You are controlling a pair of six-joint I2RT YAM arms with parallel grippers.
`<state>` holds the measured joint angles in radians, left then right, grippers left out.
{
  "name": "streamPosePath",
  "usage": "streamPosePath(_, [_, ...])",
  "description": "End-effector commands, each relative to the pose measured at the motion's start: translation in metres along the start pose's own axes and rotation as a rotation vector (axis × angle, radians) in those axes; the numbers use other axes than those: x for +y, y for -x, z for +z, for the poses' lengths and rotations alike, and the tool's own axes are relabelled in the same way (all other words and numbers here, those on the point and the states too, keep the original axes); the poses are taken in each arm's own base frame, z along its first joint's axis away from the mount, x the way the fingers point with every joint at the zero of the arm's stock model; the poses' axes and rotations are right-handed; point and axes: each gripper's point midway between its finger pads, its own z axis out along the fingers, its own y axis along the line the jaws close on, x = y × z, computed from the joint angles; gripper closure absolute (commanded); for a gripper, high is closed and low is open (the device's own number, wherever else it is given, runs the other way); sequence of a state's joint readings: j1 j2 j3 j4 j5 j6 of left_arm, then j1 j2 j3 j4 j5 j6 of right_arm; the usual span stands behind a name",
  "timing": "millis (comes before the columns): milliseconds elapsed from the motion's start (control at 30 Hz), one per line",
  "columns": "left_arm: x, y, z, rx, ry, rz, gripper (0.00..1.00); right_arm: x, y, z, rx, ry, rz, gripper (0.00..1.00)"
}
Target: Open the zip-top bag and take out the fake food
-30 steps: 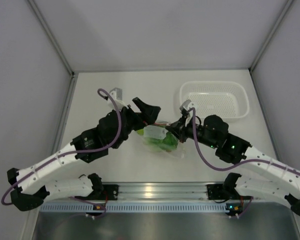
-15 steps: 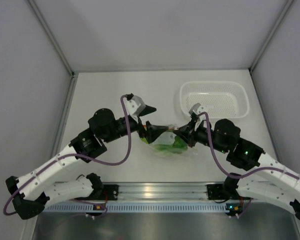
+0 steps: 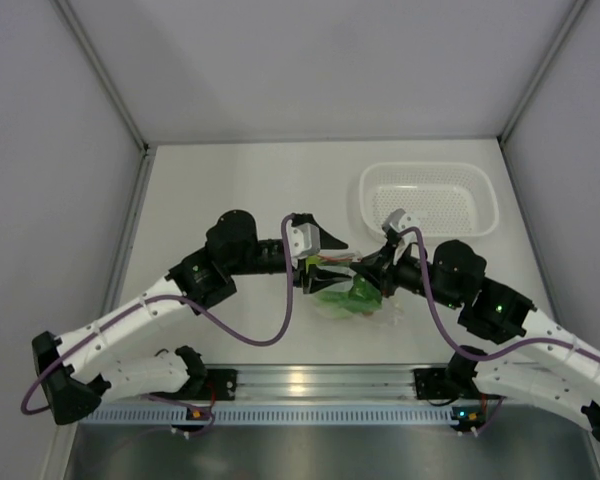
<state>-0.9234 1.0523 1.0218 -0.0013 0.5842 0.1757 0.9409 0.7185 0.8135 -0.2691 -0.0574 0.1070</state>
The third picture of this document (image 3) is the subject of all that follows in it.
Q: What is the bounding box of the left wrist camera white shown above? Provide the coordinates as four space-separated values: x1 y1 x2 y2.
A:
286 223 321 261

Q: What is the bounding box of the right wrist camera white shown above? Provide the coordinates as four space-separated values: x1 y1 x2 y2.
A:
382 209 420 235

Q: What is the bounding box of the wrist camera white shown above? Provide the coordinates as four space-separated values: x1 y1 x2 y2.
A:
286 223 321 261
382 209 420 235

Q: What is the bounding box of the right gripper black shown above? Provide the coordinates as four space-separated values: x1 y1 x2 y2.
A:
351 240 463 310

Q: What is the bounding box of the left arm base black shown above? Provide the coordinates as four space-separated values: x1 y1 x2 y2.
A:
191 368 238 401

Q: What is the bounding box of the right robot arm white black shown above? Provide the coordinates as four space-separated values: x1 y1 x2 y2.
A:
351 227 600 443

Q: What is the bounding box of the aluminium frame post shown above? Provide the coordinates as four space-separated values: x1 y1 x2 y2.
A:
497 0 591 147
54 0 151 151

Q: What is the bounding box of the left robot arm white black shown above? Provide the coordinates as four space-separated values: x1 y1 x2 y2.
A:
21 210 349 425

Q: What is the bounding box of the aluminium mounting rail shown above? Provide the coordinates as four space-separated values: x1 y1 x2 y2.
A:
207 364 445 404

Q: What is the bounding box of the left aluminium frame post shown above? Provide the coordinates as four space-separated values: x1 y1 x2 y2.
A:
54 0 151 151

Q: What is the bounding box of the right aluminium frame post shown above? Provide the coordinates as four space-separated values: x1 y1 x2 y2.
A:
497 0 591 147

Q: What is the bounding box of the white perforated plastic basket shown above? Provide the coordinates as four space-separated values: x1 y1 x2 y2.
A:
358 162 500 242

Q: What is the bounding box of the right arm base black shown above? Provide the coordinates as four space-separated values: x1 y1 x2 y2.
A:
413 367 455 400

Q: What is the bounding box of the slotted grey cable duct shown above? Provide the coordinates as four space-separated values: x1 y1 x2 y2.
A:
79 404 483 426

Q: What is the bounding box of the clear zip bag orange seal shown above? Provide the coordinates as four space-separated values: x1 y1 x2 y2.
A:
306 251 406 326

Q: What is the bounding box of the green fake lettuce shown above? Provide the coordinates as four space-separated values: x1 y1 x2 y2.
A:
313 279 382 319

